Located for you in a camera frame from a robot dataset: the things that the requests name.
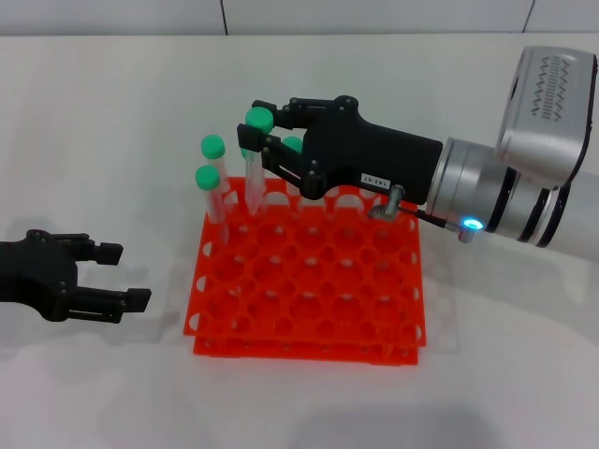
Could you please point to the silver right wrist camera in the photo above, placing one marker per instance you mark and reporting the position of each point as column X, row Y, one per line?
column 547, row 112

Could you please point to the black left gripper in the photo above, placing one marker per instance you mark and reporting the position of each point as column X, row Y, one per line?
column 33, row 273

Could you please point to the orange test tube rack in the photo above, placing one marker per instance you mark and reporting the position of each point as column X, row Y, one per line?
column 290, row 290

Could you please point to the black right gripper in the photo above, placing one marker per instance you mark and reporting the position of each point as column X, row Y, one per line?
column 374, row 149

